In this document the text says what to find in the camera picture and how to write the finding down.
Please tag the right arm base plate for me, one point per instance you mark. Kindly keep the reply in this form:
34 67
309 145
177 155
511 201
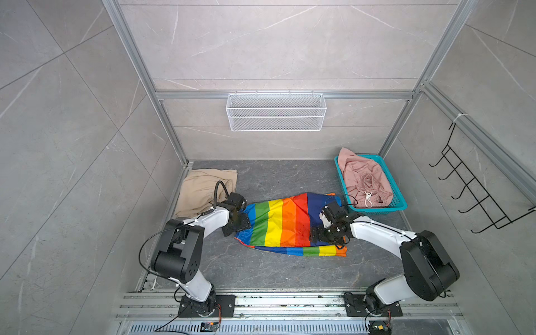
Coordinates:
366 305

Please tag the white wire mesh basket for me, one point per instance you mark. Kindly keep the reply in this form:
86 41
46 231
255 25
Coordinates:
275 112

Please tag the black wire hook rack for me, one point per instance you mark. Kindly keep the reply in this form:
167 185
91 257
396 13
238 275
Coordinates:
482 199

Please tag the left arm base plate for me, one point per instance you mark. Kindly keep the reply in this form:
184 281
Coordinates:
215 306

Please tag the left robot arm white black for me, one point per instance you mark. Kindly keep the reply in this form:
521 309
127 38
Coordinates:
178 254

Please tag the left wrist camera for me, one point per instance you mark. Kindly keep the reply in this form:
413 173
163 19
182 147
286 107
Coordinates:
237 201

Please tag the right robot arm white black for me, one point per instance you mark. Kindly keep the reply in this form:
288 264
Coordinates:
428 270

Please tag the teal plastic basket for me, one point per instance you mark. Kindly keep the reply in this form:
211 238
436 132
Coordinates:
398 202

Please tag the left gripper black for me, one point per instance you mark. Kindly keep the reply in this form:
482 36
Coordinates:
246 224

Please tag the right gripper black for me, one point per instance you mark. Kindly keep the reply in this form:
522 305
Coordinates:
320 235

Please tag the pink shorts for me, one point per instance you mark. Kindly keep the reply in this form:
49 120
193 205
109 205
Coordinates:
366 183

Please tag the beige drawstring shorts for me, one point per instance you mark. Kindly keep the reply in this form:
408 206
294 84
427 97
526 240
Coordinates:
197 191

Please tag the rainbow coloured shorts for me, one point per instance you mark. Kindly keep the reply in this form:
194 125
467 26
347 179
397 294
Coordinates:
284 226

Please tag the aluminium mounting rail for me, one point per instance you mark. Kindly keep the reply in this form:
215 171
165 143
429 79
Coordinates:
286 305

